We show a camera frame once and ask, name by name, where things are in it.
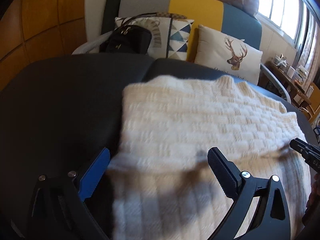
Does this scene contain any wooden wardrobe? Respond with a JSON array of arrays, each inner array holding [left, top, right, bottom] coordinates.
[[0, 0, 88, 90]]

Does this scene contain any cream knit sweater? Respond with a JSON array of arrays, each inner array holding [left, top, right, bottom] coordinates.
[[107, 75, 312, 240]]

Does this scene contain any dark rolled mat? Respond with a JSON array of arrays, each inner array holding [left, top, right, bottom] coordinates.
[[101, 0, 129, 35]]

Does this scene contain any black handbag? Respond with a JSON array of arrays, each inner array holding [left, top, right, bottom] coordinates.
[[99, 25, 152, 55]]

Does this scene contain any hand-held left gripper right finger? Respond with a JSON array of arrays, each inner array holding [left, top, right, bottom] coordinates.
[[207, 147, 292, 240]]

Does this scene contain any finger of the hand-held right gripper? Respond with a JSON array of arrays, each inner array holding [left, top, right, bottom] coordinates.
[[290, 138, 313, 155]]

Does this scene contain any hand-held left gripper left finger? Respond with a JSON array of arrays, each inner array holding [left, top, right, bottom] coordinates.
[[26, 147, 110, 240]]

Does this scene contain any grey yellow blue sofa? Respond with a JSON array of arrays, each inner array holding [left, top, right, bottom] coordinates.
[[72, 0, 293, 103]]

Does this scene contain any window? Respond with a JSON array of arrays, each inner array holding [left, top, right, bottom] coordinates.
[[257, 0, 310, 48]]

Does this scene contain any deer print cushion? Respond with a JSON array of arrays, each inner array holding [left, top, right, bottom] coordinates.
[[194, 24, 263, 84]]

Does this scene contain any wooden side desk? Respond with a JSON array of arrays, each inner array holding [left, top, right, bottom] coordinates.
[[266, 62, 313, 113]]

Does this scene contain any triangle print cushion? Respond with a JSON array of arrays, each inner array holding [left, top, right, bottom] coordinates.
[[114, 17, 195, 61]]

